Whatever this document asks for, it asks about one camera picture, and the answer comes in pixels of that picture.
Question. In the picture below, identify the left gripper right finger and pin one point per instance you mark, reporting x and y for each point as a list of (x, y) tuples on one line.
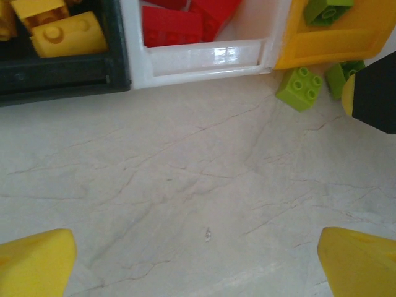
[(362, 266)]

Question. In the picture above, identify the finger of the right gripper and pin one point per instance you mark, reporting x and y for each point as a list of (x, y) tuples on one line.
[(377, 96)]

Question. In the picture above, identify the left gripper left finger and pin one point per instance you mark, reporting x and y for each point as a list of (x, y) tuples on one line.
[(31, 266)]

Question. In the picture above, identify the green lego brick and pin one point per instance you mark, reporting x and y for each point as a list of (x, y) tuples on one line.
[(328, 10), (298, 89), (338, 75)]

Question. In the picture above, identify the red lego brick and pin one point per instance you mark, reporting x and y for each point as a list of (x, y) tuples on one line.
[(167, 2), (171, 29), (216, 15)]

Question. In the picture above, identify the yellow lego brick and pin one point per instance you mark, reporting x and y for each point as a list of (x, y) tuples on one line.
[(43, 12), (4, 21), (68, 34)]

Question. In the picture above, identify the yellow plastic container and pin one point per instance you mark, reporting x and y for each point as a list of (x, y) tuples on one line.
[(334, 46)]

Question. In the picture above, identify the white plastic container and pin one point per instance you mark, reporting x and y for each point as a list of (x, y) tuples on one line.
[(198, 62)]

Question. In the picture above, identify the black plastic container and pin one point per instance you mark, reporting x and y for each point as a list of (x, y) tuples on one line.
[(62, 80)]

